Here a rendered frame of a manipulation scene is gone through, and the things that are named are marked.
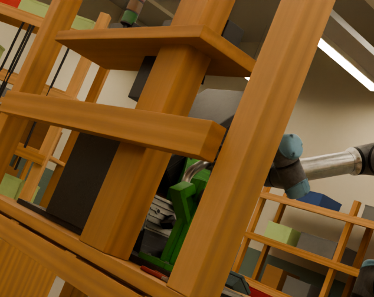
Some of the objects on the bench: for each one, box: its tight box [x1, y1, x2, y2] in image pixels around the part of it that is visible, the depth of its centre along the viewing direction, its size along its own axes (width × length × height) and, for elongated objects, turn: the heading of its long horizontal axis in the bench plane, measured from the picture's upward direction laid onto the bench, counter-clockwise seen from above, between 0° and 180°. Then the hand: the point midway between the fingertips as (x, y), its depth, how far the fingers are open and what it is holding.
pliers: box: [140, 265, 169, 283], centre depth 160 cm, size 16×5×1 cm, turn 102°
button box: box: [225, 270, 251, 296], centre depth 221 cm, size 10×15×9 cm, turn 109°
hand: (205, 162), depth 206 cm, fingers closed on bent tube, 3 cm apart
